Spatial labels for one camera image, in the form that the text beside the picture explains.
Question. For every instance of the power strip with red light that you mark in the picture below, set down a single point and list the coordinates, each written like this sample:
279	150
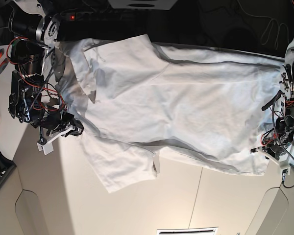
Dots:
89	16

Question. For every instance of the white t-shirt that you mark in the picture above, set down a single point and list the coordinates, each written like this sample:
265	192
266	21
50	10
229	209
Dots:
139	101

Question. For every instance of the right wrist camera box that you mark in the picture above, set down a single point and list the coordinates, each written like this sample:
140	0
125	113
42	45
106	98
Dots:
46	148

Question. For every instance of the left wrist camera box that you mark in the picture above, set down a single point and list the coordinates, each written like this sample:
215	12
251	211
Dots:
285	171

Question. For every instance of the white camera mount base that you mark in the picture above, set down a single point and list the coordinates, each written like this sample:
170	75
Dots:
143	4

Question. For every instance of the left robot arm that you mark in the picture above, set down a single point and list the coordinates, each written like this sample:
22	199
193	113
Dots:
282	116

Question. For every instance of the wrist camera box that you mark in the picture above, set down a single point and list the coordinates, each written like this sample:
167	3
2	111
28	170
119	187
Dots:
46	148
285	171

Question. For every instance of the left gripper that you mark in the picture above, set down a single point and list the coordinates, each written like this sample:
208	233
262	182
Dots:
271	147

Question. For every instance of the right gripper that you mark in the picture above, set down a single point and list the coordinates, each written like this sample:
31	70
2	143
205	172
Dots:
58	123

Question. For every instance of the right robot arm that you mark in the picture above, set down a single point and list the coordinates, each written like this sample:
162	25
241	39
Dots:
33	98

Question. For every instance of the white vent grille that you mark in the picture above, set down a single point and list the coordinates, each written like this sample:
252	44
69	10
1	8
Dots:
197	231

